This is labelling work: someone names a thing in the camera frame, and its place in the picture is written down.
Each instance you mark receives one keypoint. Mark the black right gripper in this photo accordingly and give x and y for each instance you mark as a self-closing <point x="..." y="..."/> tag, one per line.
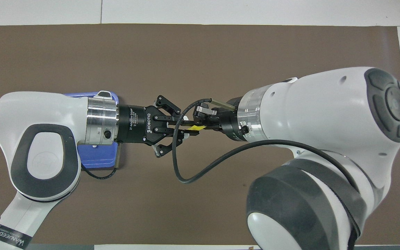
<point x="231" y="121"/>

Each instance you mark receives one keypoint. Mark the yellow pen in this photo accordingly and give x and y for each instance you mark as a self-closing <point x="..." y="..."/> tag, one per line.
<point x="196" y="128"/>

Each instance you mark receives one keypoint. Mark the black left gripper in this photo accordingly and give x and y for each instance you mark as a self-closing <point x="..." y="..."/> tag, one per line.
<point x="134" y="125"/>

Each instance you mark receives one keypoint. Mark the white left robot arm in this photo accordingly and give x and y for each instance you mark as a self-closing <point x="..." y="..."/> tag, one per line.
<point x="43" y="111"/>

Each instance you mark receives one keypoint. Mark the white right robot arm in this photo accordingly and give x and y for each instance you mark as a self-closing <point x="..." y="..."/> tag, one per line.
<point x="325" y="111"/>

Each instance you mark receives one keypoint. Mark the brown table mat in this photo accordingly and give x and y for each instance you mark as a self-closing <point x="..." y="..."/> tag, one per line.
<point x="200" y="55"/>

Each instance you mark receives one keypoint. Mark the blue plastic tray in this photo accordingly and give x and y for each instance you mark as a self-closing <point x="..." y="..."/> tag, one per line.
<point x="96" y="156"/>

